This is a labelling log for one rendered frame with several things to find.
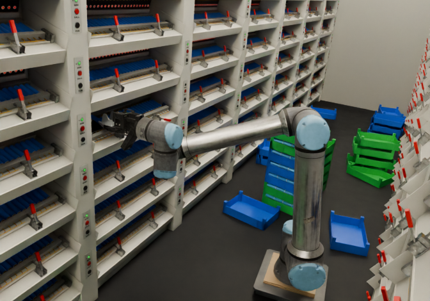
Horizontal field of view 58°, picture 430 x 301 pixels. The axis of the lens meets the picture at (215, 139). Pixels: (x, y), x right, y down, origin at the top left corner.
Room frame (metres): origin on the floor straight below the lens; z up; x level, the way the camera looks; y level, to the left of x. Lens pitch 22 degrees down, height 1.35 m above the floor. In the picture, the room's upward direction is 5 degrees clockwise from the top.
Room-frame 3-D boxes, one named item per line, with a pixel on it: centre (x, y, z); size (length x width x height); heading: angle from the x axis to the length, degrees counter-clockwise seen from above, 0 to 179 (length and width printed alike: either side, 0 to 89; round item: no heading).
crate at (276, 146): (2.29, -0.53, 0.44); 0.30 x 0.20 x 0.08; 54
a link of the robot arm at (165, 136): (1.38, 0.19, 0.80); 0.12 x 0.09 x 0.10; 64
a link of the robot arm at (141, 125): (1.41, 0.27, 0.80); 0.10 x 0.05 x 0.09; 154
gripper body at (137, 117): (1.45, 0.34, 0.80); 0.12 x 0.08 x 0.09; 64
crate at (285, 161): (2.29, -0.53, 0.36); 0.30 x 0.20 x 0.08; 54
